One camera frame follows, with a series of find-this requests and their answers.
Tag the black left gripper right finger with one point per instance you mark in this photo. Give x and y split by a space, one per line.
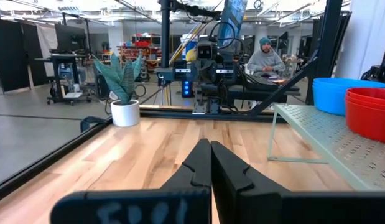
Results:
257 205

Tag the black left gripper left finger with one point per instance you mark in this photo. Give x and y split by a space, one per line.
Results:
186 202

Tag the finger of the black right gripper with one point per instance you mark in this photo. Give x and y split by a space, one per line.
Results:
205 71
213 71

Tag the blue plastic mini bowl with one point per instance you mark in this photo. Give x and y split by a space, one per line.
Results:
329 102
350 81
318 88

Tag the red plastic mini bowl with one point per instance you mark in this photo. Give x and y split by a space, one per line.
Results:
369 124
360 102
372 92

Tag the black background robot arm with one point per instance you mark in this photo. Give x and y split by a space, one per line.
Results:
378 71

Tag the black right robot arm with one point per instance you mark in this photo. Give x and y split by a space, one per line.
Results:
263 91

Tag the black computer with blue light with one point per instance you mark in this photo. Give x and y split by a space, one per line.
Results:
186 88

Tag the person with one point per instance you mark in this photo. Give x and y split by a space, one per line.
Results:
265 60

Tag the red storage shelf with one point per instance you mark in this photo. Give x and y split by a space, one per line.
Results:
133 53

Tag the blue banner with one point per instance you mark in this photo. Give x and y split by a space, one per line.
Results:
234 15

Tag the green plant in white pot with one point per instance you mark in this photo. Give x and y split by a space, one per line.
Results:
125 113

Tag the black monitor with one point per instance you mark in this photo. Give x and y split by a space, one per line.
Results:
69 39

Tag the black equipment cart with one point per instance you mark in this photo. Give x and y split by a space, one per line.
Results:
60 62

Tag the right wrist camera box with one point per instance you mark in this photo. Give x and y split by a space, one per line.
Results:
205 51

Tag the black aluminium table frame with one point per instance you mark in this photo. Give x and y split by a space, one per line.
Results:
179 113

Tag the black partition wall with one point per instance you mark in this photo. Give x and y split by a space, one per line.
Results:
8 56

